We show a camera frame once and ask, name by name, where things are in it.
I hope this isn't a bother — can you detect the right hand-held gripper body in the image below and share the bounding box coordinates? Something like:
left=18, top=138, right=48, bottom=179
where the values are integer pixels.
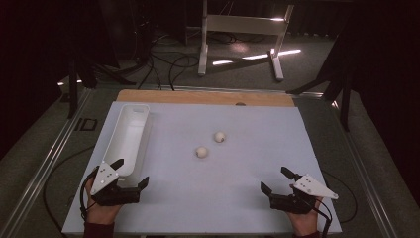
left=268, top=174, right=340, bottom=215

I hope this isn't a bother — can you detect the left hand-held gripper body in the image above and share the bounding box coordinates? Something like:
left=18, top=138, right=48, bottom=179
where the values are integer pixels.
left=89, top=161, right=142, bottom=207

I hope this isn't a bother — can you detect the white plastic tray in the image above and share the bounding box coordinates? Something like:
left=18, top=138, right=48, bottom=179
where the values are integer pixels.
left=102, top=103, right=154, bottom=189

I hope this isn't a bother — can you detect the person's left hand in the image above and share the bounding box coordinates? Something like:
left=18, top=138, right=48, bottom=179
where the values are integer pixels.
left=83, top=177, right=124, bottom=226

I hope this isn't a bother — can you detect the person's right hand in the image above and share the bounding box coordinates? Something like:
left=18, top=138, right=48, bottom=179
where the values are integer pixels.
left=285, top=196, right=323, bottom=237

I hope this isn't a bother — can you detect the light grey table mat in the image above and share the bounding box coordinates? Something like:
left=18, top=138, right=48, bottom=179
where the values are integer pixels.
left=61, top=100, right=343, bottom=236

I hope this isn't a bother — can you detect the black tripod stand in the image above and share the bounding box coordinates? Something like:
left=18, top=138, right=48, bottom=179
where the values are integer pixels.
left=65, top=56, right=137, bottom=120
left=286, top=29, right=356, bottom=133

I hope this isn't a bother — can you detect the white metal stand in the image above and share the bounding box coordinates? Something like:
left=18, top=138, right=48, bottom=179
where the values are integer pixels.
left=197, top=0, right=295, bottom=82

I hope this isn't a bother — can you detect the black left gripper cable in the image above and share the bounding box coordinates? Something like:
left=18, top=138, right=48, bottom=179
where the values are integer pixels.
left=79, top=167, right=100, bottom=221

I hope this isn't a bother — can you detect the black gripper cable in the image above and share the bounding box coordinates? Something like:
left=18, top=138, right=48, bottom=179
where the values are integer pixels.
left=311, top=197, right=333, bottom=238
left=79, top=167, right=100, bottom=221

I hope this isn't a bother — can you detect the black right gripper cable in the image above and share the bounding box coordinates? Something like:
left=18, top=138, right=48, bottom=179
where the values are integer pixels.
left=311, top=197, right=333, bottom=238

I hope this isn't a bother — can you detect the black floor cable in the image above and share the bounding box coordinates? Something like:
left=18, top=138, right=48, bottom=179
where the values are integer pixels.
left=43, top=145, right=97, bottom=234
left=137, top=56, right=163, bottom=91
left=321, top=170, right=360, bottom=224
left=167, top=54, right=200, bottom=92

